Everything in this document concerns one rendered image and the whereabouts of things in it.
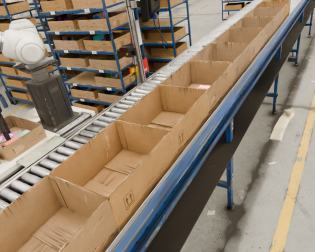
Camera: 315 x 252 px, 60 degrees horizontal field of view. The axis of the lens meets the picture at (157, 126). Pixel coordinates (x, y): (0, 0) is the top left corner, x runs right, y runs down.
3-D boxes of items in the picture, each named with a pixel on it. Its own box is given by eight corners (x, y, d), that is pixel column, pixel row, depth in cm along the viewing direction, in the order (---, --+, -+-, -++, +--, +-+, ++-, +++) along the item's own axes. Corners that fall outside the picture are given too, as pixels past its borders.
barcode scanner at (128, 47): (120, 59, 221) (118, 46, 216) (129, 56, 230) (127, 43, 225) (126, 60, 217) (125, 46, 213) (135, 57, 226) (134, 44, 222)
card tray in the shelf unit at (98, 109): (76, 109, 354) (74, 102, 349) (92, 99, 374) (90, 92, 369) (98, 114, 333) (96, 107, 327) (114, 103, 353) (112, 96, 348)
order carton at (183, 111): (162, 110, 161) (158, 84, 152) (209, 118, 146) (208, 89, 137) (122, 149, 134) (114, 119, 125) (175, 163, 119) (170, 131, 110)
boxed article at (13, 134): (21, 136, 187) (20, 134, 186) (-4, 144, 182) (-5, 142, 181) (21, 131, 193) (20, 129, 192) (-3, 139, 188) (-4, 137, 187)
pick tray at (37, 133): (15, 126, 202) (9, 114, 197) (47, 136, 182) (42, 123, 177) (-22, 148, 183) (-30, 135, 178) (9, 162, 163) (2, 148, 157)
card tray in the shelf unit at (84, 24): (79, 30, 277) (76, 20, 272) (99, 22, 298) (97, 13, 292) (109, 29, 256) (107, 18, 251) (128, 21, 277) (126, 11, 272)
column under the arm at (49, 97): (33, 125, 199) (14, 84, 181) (61, 109, 216) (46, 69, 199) (55, 132, 185) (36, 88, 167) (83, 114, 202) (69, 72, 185)
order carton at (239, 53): (212, 63, 214) (211, 41, 205) (250, 65, 199) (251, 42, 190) (191, 83, 187) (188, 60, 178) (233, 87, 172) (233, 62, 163)
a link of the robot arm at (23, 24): (42, 48, 183) (30, 14, 171) (47, 55, 170) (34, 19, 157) (17, 54, 178) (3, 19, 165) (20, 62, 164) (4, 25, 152)
